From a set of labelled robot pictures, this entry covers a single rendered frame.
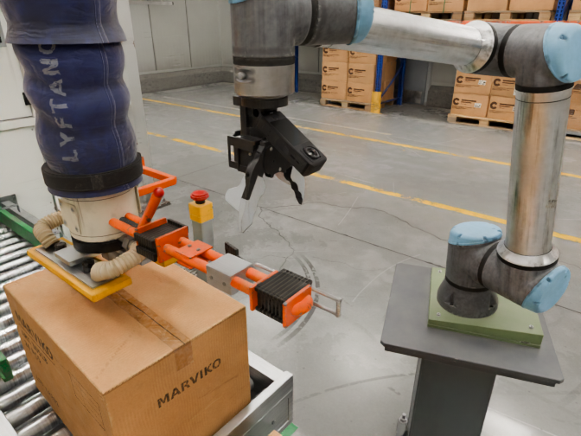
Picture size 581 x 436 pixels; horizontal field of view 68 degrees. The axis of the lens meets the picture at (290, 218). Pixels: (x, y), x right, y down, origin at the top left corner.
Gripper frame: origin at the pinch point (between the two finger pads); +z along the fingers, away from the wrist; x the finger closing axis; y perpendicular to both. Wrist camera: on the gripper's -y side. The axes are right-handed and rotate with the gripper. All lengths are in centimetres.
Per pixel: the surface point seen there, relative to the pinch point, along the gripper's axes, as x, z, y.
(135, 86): -161, 23, 304
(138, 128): -159, 59, 304
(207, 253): -0.5, 13.8, 19.8
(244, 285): 3.2, 13.8, 5.3
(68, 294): 11, 39, 67
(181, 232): -1.4, 12.4, 29.4
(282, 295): 2.9, 12.1, -3.6
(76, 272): 14, 25, 53
